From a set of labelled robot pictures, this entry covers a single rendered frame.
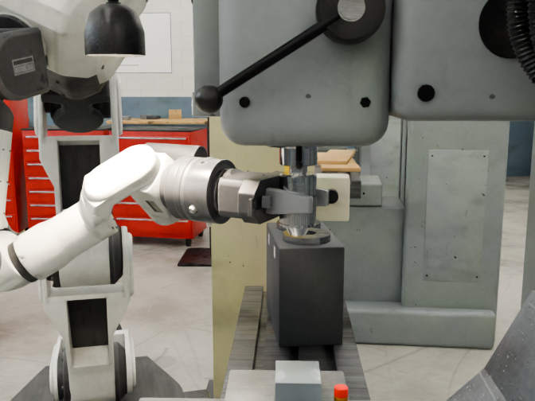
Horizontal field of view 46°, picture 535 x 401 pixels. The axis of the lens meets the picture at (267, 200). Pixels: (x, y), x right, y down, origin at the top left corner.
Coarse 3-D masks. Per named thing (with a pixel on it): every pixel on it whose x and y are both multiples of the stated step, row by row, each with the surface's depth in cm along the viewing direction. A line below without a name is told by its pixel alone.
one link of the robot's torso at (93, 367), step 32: (128, 256) 137; (64, 288) 142; (96, 288) 142; (128, 288) 139; (64, 320) 137; (96, 320) 145; (64, 352) 151; (96, 352) 148; (64, 384) 147; (96, 384) 149
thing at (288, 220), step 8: (280, 184) 80; (288, 184) 78; (296, 184) 78; (304, 184) 78; (312, 184) 79; (296, 192) 78; (304, 192) 78; (312, 192) 79; (280, 216) 80; (288, 216) 79; (296, 216) 79; (304, 216) 79; (312, 216) 80; (280, 224) 80; (288, 224) 79; (296, 224) 79; (304, 224) 79; (312, 224) 80
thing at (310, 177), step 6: (282, 174) 79; (288, 174) 79; (294, 174) 79; (300, 174) 79; (306, 174) 79; (312, 174) 79; (282, 180) 79; (288, 180) 78; (294, 180) 78; (300, 180) 78; (306, 180) 78; (312, 180) 79
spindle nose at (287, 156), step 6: (282, 150) 78; (288, 150) 78; (294, 150) 77; (306, 150) 77; (312, 150) 78; (282, 156) 78; (288, 156) 78; (294, 156) 77; (306, 156) 77; (312, 156) 78; (282, 162) 79; (288, 162) 78; (294, 162) 77; (306, 162) 78; (312, 162) 78
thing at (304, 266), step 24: (288, 240) 116; (312, 240) 114; (336, 240) 118; (288, 264) 113; (312, 264) 114; (336, 264) 114; (288, 288) 114; (312, 288) 114; (336, 288) 115; (288, 312) 115; (312, 312) 115; (336, 312) 116; (288, 336) 116; (312, 336) 116; (336, 336) 116
